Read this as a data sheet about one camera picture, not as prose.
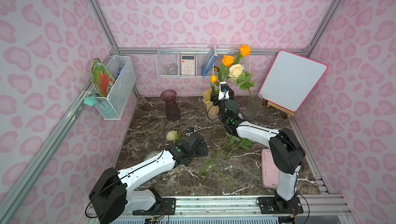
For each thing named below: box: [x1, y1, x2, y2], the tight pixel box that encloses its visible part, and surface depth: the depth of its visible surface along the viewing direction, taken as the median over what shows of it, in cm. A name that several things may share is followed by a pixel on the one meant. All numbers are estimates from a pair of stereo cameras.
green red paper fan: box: [90, 57, 116, 98], surface depth 75 cm
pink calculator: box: [180, 54, 196, 76], surface depth 97 cm
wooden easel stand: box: [266, 101, 295, 123], surface depth 109 cm
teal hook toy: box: [83, 95, 98, 107], surface depth 64 cm
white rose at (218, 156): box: [198, 132, 241, 179], surface depth 90 cm
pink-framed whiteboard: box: [259, 50, 328, 112], surface depth 93 cm
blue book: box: [201, 44, 218, 79], surface depth 90 cm
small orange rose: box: [210, 74, 218, 93], surface depth 83 cm
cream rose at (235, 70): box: [227, 64, 245, 83], surface depth 74 cm
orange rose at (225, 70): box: [218, 54, 235, 82], surface depth 84 cm
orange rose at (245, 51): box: [232, 44, 252, 66], surface depth 86 cm
